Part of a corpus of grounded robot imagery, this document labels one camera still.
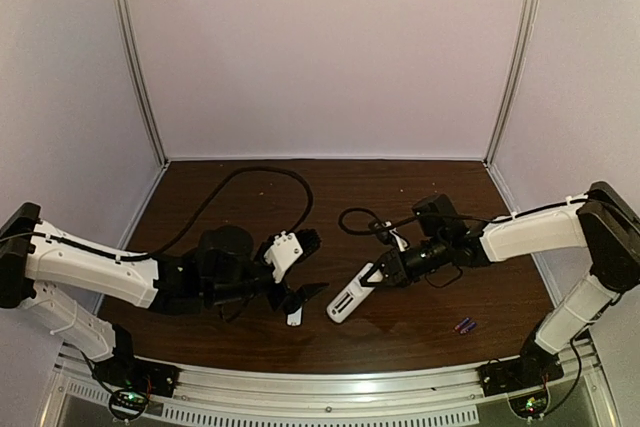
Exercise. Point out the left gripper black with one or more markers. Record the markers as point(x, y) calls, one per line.
point(291, 302)

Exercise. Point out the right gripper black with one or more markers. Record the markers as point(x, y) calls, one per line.
point(396, 269)

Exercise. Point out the white battery cover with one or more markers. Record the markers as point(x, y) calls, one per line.
point(294, 319)

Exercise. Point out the white remote control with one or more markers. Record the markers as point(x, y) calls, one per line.
point(350, 297)

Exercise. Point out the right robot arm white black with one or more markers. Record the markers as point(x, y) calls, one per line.
point(598, 220)

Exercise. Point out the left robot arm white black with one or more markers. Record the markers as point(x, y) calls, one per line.
point(225, 267)

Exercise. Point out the blue battery upper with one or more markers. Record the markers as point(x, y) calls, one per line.
point(462, 324)

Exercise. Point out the blue battery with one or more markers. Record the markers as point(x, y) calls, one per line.
point(462, 324)
point(468, 328)

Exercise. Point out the blue battery lower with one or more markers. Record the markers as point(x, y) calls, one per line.
point(468, 328)

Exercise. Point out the left circuit board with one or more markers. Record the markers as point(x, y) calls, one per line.
point(128, 405)

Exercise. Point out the circuit board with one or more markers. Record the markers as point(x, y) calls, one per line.
point(128, 405)
point(529, 405)

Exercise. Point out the right circuit board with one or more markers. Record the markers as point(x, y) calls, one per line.
point(529, 405)

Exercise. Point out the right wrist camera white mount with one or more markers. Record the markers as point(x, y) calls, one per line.
point(387, 235)

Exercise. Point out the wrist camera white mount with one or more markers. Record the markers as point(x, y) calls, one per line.
point(387, 235)
point(289, 248)

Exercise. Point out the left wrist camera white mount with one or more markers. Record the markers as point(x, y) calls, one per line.
point(289, 248)

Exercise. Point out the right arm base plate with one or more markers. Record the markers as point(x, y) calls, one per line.
point(507, 376)

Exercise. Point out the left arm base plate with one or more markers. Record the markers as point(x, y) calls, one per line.
point(140, 375)

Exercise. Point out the front aluminium rail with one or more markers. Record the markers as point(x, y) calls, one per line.
point(449, 396)

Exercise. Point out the right aluminium frame post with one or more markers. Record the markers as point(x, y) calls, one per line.
point(527, 18)

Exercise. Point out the aluminium frame post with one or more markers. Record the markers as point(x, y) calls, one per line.
point(527, 18)
point(134, 66)

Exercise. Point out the left aluminium frame post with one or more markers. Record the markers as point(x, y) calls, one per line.
point(134, 66)

